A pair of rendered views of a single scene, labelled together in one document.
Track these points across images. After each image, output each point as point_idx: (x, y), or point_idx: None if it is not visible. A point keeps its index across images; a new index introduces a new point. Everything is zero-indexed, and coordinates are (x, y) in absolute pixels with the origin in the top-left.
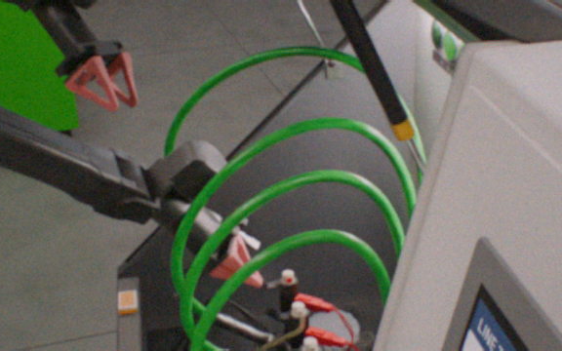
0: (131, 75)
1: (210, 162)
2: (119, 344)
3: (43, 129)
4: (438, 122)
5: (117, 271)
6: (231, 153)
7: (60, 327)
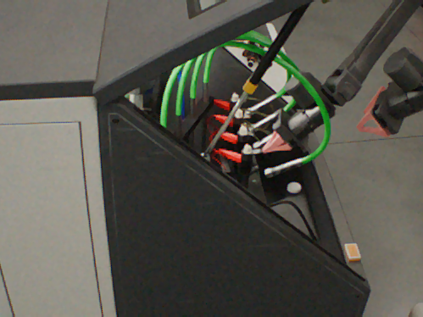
0: (364, 116)
1: (294, 77)
2: (347, 225)
3: (369, 36)
4: None
5: (369, 285)
6: (290, 223)
7: None
